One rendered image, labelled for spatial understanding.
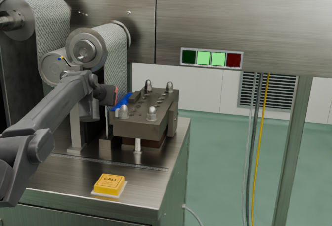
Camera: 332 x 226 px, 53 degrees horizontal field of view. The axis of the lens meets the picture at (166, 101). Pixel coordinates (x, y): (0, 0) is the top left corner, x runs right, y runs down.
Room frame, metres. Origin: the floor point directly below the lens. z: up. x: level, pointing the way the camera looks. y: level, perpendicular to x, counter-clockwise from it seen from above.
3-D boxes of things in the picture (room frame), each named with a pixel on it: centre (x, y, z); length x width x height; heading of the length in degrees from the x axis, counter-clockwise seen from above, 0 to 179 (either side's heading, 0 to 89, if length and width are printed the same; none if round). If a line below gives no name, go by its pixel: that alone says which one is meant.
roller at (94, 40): (1.20, 0.24, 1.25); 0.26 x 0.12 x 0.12; 169
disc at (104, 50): (1.08, 0.27, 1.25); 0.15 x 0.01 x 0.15; 79
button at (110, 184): (0.82, 0.16, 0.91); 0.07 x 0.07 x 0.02; 79
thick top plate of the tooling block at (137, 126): (1.21, 0.06, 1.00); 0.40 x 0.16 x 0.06; 169
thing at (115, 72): (1.19, 0.19, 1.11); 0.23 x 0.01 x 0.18; 169
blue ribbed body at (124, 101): (1.18, 0.16, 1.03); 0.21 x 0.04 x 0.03; 169
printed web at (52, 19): (1.22, 0.37, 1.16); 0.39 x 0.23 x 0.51; 79
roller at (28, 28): (1.26, 0.49, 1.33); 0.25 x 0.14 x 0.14; 169
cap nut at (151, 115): (1.04, 0.05, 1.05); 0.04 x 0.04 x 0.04
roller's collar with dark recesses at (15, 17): (1.11, 0.52, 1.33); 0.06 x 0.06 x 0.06; 79
